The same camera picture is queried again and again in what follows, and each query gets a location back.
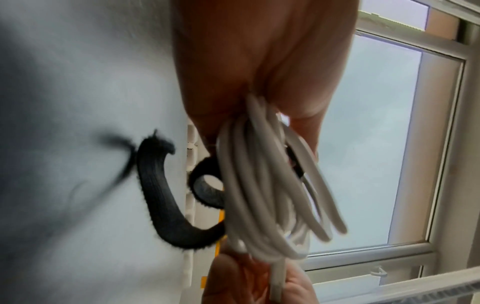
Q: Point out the person's right hand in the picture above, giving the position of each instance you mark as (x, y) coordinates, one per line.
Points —
(240, 282)

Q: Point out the white window frame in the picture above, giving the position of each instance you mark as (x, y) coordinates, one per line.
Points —
(442, 154)

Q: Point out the person's left hand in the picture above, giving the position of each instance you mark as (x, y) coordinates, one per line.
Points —
(240, 44)

